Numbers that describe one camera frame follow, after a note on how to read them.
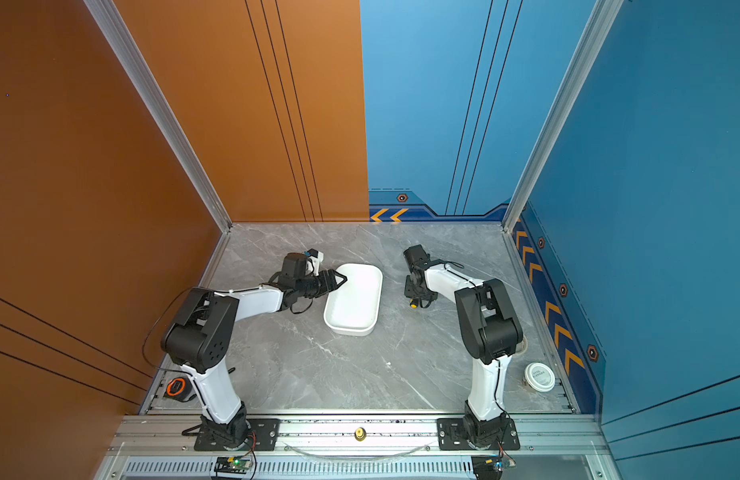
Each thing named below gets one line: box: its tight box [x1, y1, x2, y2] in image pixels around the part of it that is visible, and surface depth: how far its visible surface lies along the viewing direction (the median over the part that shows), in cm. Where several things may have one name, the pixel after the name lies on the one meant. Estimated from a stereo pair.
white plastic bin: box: [323, 263, 383, 336], surface depth 96 cm
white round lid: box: [524, 362, 556, 392], surface depth 77 cm
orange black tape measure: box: [163, 377, 197, 402], surface depth 80 cm
